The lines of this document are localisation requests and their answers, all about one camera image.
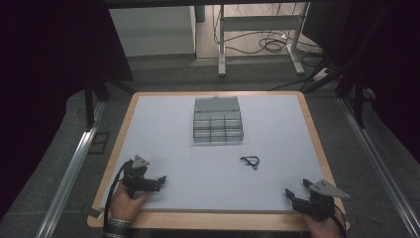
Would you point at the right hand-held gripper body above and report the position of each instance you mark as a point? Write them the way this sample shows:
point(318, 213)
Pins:
point(318, 201)

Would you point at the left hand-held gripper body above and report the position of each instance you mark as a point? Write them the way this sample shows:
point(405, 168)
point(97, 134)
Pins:
point(138, 180)

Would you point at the person's left hand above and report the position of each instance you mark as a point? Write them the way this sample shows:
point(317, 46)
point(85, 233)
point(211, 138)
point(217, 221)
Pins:
point(127, 203)

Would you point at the person's right hand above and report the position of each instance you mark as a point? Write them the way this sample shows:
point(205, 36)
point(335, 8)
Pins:
point(322, 228)

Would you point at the white table mat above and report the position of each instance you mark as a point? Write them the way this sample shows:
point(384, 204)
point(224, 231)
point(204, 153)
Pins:
point(204, 178)

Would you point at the dark floor plate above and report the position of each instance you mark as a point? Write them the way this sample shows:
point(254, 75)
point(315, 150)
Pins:
point(99, 143)

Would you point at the wooden table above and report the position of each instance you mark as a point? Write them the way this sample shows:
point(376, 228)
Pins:
point(211, 220)

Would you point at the clear plastic compartment box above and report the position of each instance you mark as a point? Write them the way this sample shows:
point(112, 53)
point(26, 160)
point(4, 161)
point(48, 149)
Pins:
point(217, 120)

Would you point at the black tripod stand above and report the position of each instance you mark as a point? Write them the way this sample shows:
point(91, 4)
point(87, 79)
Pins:
point(358, 99)

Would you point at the white power strip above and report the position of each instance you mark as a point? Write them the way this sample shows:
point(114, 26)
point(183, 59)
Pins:
point(320, 74)

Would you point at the dark curtain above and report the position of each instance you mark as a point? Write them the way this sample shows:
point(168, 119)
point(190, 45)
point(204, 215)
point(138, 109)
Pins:
point(43, 82)
point(393, 66)

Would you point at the white cabinet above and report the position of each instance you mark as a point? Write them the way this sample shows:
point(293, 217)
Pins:
point(152, 31)

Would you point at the aluminium rail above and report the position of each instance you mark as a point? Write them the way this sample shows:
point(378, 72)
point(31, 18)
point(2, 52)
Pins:
point(379, 165)
point(71, 168)

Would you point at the white desk frame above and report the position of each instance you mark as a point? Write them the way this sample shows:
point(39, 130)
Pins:
point(257, 23)

